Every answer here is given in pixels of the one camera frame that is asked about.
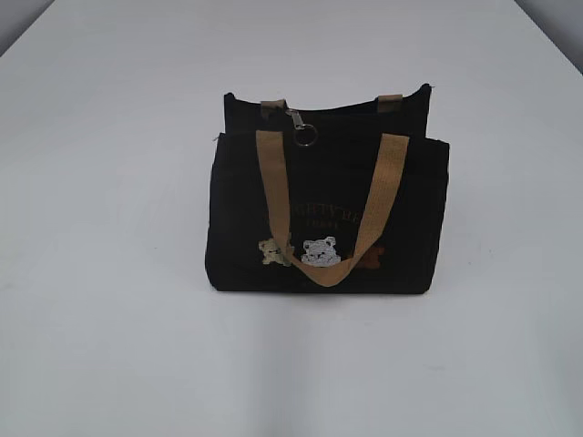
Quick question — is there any silver zipper pull with ring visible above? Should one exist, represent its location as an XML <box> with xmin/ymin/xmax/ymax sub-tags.
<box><xmin>285</xmin><ymin>108</ymin><xmax>314</xmax><ymax>147</ymax></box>

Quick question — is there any black canvas tote bag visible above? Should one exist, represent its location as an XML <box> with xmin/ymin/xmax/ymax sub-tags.
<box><xmin>205</xmin><ymin>84</ymin><xmax>450</xmax><ymax>295</ymax></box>

